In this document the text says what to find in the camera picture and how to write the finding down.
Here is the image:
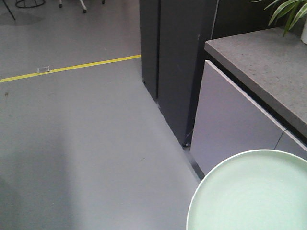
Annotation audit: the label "mint green plate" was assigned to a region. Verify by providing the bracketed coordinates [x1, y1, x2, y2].
[186, 149, 307, 230]

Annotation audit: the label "grey cabinet front panels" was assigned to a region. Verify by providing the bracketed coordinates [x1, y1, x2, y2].
[190, 60, 307, 174]

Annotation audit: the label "tall dark grey cabinet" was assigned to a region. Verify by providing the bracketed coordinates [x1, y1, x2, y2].
[140, 0, 218, 146]

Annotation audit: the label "office chair wheeled base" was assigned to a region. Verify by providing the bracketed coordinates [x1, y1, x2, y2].
[58, 0, 106, 14]

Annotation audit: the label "green potted plant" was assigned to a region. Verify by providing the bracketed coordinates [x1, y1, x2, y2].
[263, 0, 307, 38]

